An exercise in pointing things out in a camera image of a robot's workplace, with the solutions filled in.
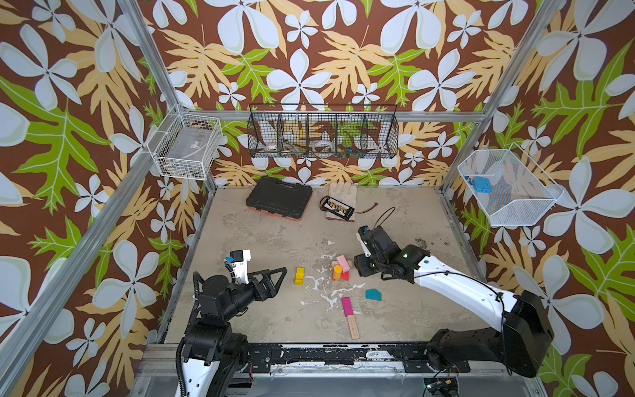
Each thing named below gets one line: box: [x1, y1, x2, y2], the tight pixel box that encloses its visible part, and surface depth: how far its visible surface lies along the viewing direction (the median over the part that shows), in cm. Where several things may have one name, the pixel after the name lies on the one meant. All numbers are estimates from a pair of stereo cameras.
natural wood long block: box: [346, 314, 361, 340], surface depth 80 cm
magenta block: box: [341, 296, 354, 317], surface depth 86 cm
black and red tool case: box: [245, 176, 314, 221], surface depth 112 cm
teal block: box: [364, 288, 383, 302], surface depth 87 cm
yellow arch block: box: [294, 267, 306, 286], surface depth 93 cm
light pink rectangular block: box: [336, 254, 351, 273], surface depth 88 cm
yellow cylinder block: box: [333, 264, 344, 281], surface depth 86 cm
